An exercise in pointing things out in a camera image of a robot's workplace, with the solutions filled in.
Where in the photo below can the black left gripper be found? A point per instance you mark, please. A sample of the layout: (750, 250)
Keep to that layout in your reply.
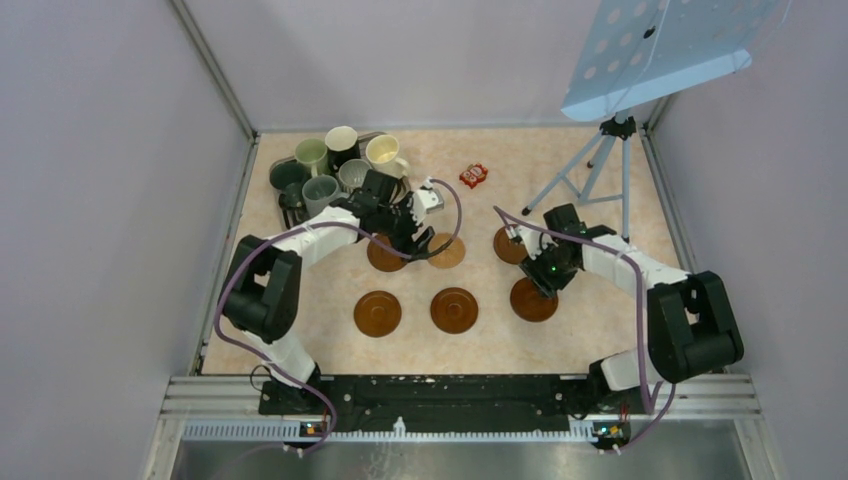
(405, 242)

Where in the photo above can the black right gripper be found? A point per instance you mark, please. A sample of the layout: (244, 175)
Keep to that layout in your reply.
(535, 270)

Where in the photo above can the brown wooden coaster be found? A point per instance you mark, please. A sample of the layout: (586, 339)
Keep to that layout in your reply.
(380, 258)
(506, 249)
(377, 314)
(454, 310)
(529, 305)

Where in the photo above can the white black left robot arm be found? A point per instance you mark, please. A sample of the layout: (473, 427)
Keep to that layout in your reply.
(261, 294)

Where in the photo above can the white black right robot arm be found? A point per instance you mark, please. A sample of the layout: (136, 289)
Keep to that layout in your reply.
(685, 322)

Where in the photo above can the woven rattan coaster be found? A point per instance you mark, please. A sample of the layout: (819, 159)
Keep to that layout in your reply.
(450, 257)

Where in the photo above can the grey ribbed mug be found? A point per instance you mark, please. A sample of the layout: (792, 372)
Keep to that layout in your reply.
(351, 175)

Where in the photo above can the cream yellow mug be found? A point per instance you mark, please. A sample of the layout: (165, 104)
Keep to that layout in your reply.
(383, 154)

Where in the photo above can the grey blue mug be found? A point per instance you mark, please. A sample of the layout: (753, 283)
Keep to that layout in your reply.
(318, 192)

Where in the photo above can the black mug white inside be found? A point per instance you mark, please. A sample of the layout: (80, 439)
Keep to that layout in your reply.
(342, 143)

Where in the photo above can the light green mug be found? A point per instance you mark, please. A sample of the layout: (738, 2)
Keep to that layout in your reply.
(312, 155)

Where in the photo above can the metal tray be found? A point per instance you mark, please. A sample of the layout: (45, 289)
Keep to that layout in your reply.
(295, 216)

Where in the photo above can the dark green mug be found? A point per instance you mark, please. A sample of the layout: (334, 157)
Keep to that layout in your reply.
(288, 179)

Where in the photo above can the red owl wooden toy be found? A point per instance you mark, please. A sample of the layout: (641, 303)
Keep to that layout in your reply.
(473, 175)

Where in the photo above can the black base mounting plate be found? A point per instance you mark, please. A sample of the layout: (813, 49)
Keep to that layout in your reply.
(449, 403)

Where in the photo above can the light blue perforated board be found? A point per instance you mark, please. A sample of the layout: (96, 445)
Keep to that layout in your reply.
(639, 51)

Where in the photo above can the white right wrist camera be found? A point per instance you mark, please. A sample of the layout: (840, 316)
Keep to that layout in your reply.
(527, 237)

